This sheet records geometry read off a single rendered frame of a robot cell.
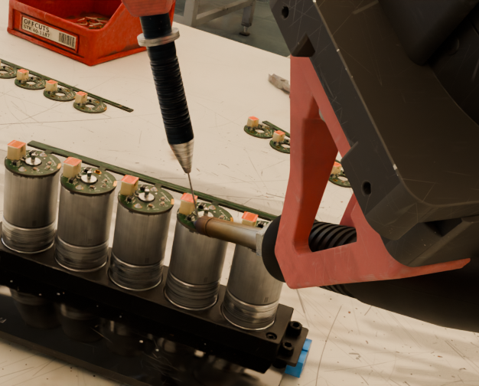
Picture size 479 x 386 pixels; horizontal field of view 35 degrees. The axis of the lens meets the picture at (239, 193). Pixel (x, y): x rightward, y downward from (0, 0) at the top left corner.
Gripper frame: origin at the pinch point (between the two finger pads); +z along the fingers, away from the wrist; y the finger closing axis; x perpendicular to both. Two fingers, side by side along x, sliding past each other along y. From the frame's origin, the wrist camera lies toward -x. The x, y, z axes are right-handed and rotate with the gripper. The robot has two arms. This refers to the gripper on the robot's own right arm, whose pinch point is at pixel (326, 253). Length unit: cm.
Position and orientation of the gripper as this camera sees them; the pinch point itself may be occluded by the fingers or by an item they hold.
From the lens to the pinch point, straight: 24.4
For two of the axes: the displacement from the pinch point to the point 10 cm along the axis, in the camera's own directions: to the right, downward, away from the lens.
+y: -8.6, 0.7, -5.1
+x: 3.2, 8.5, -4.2
